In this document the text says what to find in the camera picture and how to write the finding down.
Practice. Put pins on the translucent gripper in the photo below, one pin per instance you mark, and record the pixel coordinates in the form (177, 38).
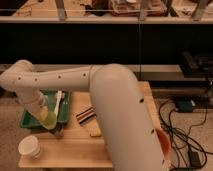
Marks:
(42, 114)

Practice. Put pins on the light green plastic cup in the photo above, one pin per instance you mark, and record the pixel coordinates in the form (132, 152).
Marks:
(50, 121)

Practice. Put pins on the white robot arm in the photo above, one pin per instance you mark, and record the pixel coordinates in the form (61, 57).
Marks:
(130, 136)

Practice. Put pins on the green plastic tray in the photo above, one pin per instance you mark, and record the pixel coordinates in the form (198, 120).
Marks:
(29, 122)

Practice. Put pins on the clear glass cup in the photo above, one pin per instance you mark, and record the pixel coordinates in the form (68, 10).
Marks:
(57, 131)

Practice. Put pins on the white toothbrush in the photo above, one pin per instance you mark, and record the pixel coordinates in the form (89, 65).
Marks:
(58, 99)

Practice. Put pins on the white paper cup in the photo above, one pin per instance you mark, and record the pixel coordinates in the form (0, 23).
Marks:
(29, 147)

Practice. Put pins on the striped block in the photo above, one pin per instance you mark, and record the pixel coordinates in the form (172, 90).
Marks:
(85, 115)

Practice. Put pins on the light cutting board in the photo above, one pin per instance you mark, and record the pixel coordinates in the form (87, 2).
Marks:
(94, 128)

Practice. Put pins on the orange bowl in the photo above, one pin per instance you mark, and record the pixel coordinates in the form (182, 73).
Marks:
(164, 141)

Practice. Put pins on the black power adapter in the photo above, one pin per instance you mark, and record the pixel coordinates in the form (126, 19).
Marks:
(194, 159)

